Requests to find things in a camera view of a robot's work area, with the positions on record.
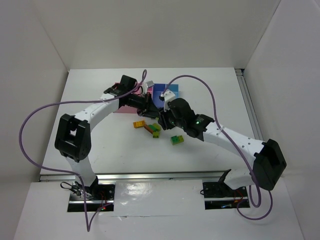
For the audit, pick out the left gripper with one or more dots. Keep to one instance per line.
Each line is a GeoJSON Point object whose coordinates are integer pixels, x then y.
{"type": "Point", "coordinates": [149, 108]}

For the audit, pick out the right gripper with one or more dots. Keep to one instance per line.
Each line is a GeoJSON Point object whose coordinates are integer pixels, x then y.
{"type": "Point", "coordinates": [164, 120]}

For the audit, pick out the yellow long brick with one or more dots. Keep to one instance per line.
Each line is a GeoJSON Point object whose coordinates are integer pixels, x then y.
{"type": "Point", "coordinates": [139, 124]}

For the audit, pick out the dark green small brick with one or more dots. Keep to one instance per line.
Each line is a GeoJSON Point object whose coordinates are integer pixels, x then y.
{"type": "Point", "coordinates": [176, 141]}

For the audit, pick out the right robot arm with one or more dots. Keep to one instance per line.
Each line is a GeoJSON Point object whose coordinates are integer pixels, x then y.
{"type": "Point", "coordinates": [264, 160]}

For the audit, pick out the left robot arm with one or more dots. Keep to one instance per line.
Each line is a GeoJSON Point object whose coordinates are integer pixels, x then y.
{"type": "Point", "coordinates": [73, 138]}

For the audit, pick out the dark green rounded brick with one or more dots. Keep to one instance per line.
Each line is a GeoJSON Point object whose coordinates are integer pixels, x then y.
{"type": "Point", "coordinates": [151, 127]}

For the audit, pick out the lime curved brick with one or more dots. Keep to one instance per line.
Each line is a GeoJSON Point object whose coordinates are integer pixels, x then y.
{"type": "Point", "coordinates": [157, 127]}

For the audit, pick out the brown flat long plate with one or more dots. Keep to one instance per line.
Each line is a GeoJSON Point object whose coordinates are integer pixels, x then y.
{"type": "Point", "coordinates": [149, 129]}

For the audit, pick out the light blue container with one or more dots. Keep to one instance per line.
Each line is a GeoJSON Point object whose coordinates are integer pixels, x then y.
{"type": "Point", "coordinates": [174, 88]}

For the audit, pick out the small lime square brick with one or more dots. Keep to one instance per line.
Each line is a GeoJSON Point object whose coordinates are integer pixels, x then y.
{"type": "Point", "coordinates": [156, 135]}

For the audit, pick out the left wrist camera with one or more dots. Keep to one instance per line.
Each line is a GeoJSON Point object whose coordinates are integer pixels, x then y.
{"type": "Point", "coordinates": [149, 84]}

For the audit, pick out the aluminium front rail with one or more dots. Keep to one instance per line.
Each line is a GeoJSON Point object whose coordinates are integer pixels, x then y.
{"type": "Point", "coordinates": [160, 175]}

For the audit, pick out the aluminium side rail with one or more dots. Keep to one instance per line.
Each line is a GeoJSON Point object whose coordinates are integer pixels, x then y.
{"type": "Point", "coordinates": [248, 103]}

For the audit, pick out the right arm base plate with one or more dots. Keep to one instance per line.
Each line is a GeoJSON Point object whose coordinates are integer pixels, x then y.
{"type": "Point", "coordinates": [218, 196]}

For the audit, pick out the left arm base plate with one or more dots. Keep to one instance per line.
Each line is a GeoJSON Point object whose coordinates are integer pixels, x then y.
{"type": "Point", "coordinates": [102, 198]}

